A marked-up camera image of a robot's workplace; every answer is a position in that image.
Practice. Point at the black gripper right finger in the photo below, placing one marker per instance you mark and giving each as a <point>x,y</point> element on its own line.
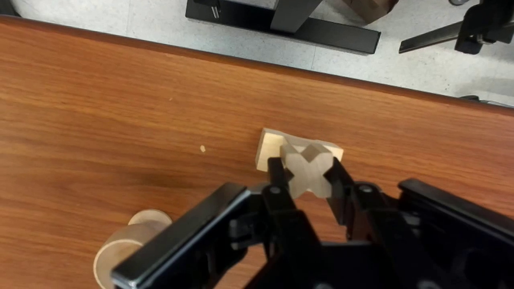
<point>362,208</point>

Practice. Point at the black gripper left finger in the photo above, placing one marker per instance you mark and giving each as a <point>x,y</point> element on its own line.
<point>290,234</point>

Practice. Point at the black table base foot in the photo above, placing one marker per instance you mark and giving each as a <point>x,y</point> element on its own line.
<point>288,19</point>

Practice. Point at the flower-shaped wooden block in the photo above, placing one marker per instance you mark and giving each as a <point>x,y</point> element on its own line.
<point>308,163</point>

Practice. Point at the round wooden spool block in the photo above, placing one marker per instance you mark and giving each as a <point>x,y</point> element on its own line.
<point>123,243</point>

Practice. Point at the black tripod leg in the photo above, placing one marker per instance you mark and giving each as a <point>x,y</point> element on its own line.
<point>486,23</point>

